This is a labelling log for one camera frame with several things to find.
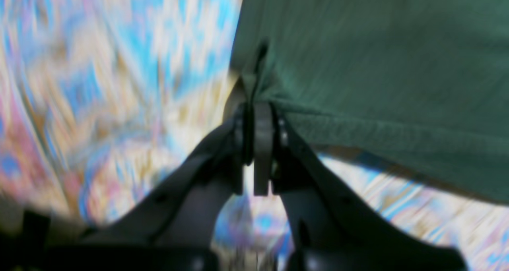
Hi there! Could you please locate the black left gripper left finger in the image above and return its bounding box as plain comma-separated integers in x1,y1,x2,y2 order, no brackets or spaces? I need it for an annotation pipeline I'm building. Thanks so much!
44,104,250,271

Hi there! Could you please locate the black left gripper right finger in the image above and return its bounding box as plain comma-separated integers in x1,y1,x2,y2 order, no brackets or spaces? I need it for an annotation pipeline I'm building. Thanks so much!
254,103,467,271

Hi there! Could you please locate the dark green long-sleeve shirt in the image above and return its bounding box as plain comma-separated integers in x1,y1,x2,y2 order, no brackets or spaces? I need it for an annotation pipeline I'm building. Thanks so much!
231,0,509,204

